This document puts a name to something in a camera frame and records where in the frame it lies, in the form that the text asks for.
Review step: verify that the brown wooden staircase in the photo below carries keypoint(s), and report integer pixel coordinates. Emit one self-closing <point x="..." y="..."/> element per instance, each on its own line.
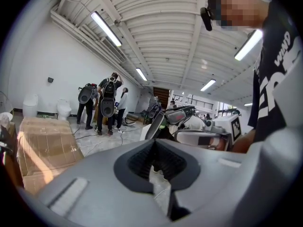
<point x="162" y="94"/>

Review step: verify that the long ceiling light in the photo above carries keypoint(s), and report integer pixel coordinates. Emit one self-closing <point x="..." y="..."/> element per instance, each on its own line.
<point x="248" y="45"/>
<point x="208" y="85"/>
<point x="106" y="28"/>
<point x="141" y="74"/>

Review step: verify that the person's black printed t-shirt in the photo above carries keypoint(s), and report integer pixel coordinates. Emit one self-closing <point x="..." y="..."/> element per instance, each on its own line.
<point x="277" y="15"/>

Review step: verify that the white ceiling air vent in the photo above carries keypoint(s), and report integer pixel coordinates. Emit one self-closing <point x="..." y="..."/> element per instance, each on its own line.
<point x="113" y="49"/>

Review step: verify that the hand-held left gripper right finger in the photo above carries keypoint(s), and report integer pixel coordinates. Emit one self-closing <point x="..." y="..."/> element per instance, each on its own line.
<point x="213" y="185"/>

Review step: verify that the large wrapped cardboard box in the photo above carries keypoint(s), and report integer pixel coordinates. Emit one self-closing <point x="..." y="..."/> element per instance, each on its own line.
<point x="47" y="145"/>

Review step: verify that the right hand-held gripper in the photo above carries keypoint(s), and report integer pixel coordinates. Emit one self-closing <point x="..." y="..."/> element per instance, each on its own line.
<point x="235" y="128"/>

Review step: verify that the white toilet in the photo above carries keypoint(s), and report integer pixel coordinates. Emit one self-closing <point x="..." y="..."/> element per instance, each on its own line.
<point x="64" y="109"/>
<point x="30" y="105"/>

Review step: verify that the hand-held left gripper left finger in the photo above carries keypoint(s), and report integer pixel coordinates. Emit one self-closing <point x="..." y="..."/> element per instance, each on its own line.
<point x="99" y="197"/>

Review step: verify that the person's right forearm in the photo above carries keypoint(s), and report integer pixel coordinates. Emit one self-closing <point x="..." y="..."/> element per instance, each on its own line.
<point x="243" y="143"/>

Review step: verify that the person's right hand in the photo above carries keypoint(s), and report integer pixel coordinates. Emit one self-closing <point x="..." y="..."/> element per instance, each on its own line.
<point x="219" y="144"/>

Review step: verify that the small black wall box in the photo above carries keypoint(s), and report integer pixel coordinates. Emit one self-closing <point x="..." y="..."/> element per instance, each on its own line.
<point x="50" y="80"/>

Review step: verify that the black head camera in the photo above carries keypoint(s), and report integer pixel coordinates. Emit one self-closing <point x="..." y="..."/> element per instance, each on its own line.
<point x="206" y="18"/>

